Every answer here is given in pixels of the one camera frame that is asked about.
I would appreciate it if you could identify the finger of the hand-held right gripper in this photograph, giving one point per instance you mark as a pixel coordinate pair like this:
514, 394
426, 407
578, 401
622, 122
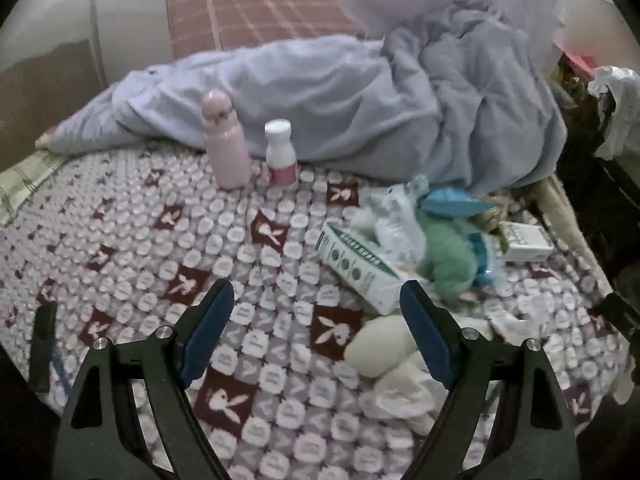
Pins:
620, 312

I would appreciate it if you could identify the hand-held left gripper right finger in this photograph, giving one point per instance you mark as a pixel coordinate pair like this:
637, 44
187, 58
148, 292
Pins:
425, 332

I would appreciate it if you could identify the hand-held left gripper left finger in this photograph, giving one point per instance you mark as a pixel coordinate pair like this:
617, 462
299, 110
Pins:
210, 332

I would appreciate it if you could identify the cream tissue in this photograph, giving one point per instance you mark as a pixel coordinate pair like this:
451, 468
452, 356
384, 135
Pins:
375, 345

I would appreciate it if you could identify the green white carton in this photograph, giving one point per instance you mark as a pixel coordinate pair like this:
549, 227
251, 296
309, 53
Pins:
350, 260

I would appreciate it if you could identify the small white box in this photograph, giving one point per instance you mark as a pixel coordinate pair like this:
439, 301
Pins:
525, 242

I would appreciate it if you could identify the blue plastic packet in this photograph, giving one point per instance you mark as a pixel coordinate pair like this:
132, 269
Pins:
450, 200

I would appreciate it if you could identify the white crumpled tissue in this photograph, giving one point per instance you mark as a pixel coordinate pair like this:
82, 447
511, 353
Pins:
400, 395

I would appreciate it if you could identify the crumpled white paper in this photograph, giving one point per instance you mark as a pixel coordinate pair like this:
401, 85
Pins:
515, 322

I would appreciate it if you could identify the printed bed sheet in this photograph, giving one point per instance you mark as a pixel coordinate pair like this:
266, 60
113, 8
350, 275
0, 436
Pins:
150, 240

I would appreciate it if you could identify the white bottle pink label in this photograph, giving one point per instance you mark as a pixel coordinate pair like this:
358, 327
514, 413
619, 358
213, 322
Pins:
280, 152

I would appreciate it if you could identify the white plastic bag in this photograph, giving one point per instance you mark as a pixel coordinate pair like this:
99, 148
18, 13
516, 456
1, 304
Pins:
620, 110

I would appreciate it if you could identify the green plaid cloth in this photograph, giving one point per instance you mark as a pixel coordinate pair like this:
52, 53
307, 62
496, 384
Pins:
25, 180

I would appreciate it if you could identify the lavender blanket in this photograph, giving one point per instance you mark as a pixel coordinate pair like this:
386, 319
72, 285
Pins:
325, 95

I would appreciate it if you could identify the pink striped cloth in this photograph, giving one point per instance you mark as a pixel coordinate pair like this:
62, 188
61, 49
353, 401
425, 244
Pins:
260, 5

